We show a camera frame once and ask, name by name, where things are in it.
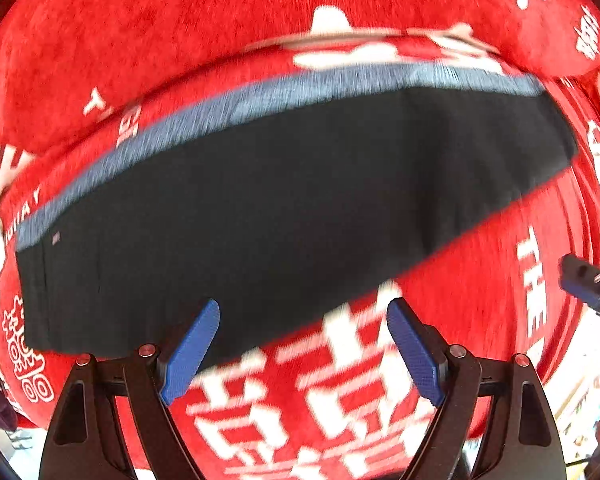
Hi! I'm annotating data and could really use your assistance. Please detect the black pants with blue waistband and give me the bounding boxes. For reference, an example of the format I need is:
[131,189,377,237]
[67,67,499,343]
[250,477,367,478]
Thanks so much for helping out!
[16,63,577,363]

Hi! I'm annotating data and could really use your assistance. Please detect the red wedding pillow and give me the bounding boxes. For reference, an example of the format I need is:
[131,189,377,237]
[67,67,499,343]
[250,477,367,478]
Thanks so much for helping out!
[0,0,600,155]

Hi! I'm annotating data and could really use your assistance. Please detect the red wedding bed quilt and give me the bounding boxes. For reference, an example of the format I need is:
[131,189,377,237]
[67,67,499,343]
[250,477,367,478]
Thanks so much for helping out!
[0,38,600,479]

